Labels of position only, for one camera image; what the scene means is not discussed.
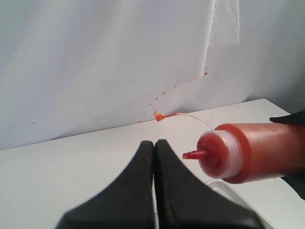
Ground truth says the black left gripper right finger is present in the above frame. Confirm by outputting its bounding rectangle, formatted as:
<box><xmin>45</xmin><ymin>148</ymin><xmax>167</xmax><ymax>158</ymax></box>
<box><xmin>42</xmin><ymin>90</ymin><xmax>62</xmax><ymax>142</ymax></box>
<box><xmin>154</xmin><ymin>140</ymin><xmax>264</xmax><ymax>229</ymax></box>

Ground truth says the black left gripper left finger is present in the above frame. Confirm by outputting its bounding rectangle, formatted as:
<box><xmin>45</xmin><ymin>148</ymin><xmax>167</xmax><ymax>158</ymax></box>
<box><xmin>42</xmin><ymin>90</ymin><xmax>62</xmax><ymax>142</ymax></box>
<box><xmin>56</xmin><ymin>141</ymin><xmax>154</xmax><ymax>229</ymax></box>

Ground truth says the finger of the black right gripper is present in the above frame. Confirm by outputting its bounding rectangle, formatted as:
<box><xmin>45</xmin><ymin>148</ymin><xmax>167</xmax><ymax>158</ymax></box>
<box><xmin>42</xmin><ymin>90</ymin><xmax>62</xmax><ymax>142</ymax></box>
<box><xmin>270</xmin><ymin>113</ymin><xmax>305</xmax><ymax>125</ymax></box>
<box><xmin>282</xmin><ymin>174</ymin><xmax>305</xmax><ymax>200</ymax></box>

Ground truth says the red sauce squeeze bottle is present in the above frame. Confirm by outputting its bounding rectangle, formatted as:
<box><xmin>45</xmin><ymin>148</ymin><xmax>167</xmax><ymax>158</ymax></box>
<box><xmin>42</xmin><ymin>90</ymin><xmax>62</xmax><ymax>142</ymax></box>
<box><xmin>183</xmin><ymin>121</ymin><xmax>305</xmax><ymax>184</ymax></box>

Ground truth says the white rectangular plastic tray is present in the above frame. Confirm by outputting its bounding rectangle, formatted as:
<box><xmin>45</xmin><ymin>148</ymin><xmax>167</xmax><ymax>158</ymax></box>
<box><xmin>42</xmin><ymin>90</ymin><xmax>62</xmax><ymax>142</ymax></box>
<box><xmin>206</xmin><ymin>178</ymin><xmax>305</xmax><ymax>229</ymax></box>

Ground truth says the white backdrop sheet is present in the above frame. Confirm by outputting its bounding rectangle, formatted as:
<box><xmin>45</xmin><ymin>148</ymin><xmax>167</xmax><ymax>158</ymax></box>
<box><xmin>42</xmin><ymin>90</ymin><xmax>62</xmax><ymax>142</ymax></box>
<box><xmin>0</xmin><ymin>0</ymin><xmax>240</xmax><ymax>149</ymax></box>

